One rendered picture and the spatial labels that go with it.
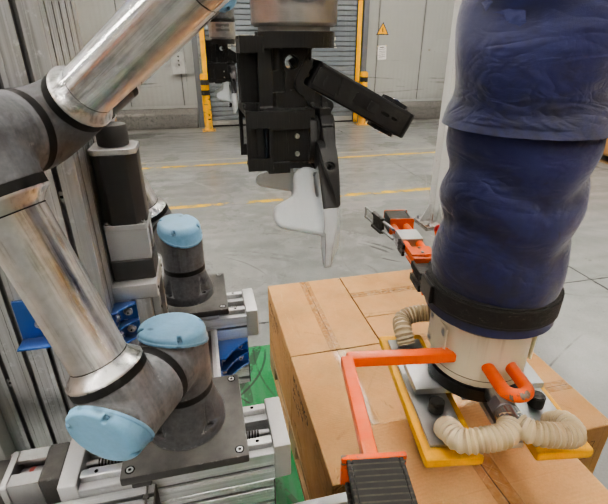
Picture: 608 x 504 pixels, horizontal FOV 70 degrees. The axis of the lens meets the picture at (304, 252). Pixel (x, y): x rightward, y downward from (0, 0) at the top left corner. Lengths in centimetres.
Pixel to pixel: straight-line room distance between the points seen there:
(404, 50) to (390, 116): 1098
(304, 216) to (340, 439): 122
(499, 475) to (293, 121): 82
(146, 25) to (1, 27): 29
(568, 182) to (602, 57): 15
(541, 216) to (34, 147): 69
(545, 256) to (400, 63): 1076
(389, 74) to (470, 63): 1065
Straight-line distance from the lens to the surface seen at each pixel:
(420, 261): 111
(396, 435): 104
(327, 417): 162
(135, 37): 62
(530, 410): 95
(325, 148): 40
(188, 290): 127
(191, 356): 79
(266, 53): 41
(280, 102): 42
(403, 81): 1148
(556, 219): 71
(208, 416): 90
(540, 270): 75
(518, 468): 106
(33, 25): 83
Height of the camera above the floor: 171
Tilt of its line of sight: 26 degrees down
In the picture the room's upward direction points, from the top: straight up
